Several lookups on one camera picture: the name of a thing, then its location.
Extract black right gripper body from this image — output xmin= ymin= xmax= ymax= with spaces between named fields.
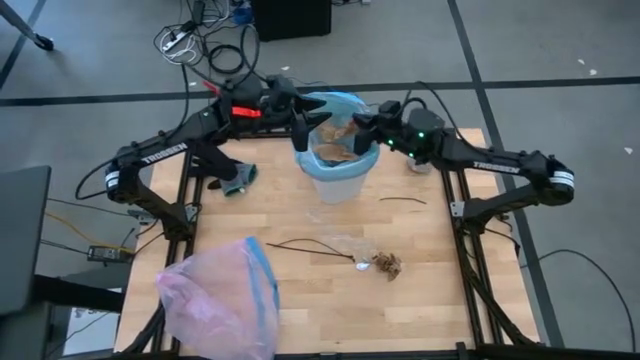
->
xmin=354 ymin=117 xmax=409 ymax=156

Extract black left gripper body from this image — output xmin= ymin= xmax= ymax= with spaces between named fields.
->
xmin=260 ymin=94 xmax=309 ymax=152

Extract blue trash bag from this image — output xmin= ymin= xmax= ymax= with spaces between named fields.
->
xmin=293 ymin=91 xmax=381 ymax=182

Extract white plastic trash bin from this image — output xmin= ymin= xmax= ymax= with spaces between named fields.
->
xmin=308 ymin=167 xmax=372 ymax=205

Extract dried brown leaves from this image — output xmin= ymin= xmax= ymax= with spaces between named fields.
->
xmin=372 ymin=251 xmax=403 ymax=282

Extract thin black stick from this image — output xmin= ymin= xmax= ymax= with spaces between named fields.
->
xmin=266 ymin=242 xmax=356 ymax=263

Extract pink bag with blue drawstring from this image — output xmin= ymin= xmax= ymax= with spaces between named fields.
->
xmin=155 ymin=235 xmax=281 ymax=360

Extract succulent in white pot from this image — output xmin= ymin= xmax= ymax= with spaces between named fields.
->
xmin=407 ymin=157 xmax=434 ymax=175

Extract black and teal sock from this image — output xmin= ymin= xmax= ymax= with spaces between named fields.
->
xmin=207 ymin=142 xmax=260 ymax=198

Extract black box on floor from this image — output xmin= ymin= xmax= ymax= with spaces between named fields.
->
xmin=251 ymin=0 xmax=334 ymax=43

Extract blue item on floor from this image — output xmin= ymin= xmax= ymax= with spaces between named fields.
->
xmin=231 ymin=3 xmax=255 ymax=26

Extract white power strip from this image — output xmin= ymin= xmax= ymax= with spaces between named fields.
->
xmin=159 ymin=29 xmax=190 ymax=54

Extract black power brick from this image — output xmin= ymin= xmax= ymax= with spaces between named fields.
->
xmin=87 ymin=244 xmax=135 ymax=265

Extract black stand leg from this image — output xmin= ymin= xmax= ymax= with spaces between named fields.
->
xmin=0 ymin=0 xmax=55 ymax=52

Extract black beam beside table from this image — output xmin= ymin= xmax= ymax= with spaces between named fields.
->
xmin=32 ymin=273 xmax=126 ymax=314

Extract dark grey cabinet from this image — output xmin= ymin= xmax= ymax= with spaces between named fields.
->
xmin=0 ymin=164 xmax=53 ymax=317

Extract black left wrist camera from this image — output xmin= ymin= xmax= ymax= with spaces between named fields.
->
xmin=266 ymin=74 xmax=297 ymax=100

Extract coiled black cable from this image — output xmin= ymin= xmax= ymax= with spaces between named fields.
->
xmin=206 ymin=43 xmax=247 ymax=76

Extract white cable bundle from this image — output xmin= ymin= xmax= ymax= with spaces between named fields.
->
xmin=163 ymin=42 xmax=200 ymax=67

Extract black aluminium table frame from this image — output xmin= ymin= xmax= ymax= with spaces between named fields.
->
xmin=117 ymin=127 xmax=544 ymax=360

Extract long black floor cable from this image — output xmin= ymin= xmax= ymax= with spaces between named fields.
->
xmin=519 ymin=248 xmax=639 ymax=354

